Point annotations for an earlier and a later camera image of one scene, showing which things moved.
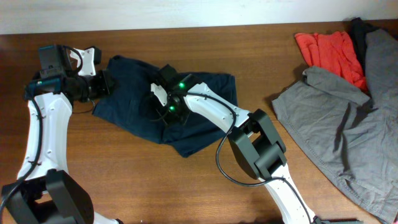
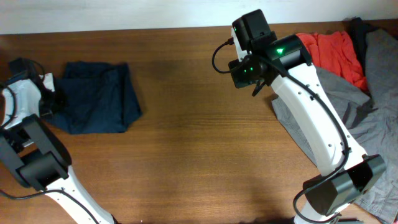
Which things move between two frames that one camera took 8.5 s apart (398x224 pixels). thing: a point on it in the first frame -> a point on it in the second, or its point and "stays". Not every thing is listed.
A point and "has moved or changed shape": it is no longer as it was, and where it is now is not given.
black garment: x=358 y=29 stays
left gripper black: x=104 y=88 -> x=60 y=101
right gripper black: x=166 y=117 -> x=240 y=79
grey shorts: x=349 y=134 stays
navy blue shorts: x=129 y=107 has moved or changed shape
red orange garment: x=333 y=50 stays
